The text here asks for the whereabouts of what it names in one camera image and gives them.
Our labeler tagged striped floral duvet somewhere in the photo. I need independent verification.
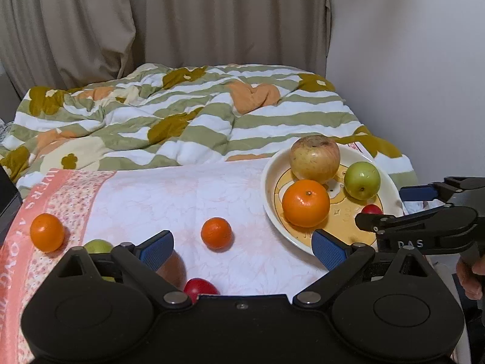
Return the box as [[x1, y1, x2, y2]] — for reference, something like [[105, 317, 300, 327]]
[[1, 63, 417, 196]]

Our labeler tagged cream fruit bowl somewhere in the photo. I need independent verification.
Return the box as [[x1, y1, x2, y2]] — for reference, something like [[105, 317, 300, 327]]
[[259, 144, 405, 256]]

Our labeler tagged large orange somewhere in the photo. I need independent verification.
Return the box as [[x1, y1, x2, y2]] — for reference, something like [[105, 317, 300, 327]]
[[281, 179, 330, 228], [30, 213, 65, 253]]

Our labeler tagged black laptop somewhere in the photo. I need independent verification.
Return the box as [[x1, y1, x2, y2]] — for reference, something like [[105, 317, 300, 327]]
[[0, 168, 22, 246]]

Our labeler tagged red tomato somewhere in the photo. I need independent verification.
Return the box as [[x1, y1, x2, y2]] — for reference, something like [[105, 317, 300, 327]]
[[183, 278, 220, 303]]

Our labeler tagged large orange in bowl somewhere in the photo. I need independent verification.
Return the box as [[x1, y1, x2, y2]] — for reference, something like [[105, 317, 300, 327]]
[[281, 179, 330, 228]]

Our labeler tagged small mandarin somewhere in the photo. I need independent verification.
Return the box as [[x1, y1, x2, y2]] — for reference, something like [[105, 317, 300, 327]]
[[201, 217, 232, 250]]

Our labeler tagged green apple in bowl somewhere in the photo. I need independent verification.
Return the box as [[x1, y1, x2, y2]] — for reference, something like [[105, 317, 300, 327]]
[[344, 161, 381, 201]]

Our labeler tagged beige curtain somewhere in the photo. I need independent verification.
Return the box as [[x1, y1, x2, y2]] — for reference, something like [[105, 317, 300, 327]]
[[1, 0, 330, 93]]

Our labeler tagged small red fruit in bowl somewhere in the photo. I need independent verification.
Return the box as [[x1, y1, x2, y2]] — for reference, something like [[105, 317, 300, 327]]
[[361, 204, 383, 214]]

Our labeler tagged person's right hand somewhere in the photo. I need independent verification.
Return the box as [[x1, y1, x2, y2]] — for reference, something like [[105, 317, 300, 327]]
[[456, 257, 485, 301]]

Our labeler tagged pink white towel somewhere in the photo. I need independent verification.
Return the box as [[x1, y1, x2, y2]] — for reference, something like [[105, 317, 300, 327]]
[[0, 141, 473, 364]]

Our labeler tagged large yellow-red apple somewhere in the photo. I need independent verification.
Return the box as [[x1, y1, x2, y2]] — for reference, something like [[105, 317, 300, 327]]
[[289, 135, 340, 184]]

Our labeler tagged green apple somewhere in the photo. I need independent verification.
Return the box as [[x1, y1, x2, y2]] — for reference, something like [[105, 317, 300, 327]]
[[344, 161, 381, 201], [84, 239, 115, 282]]

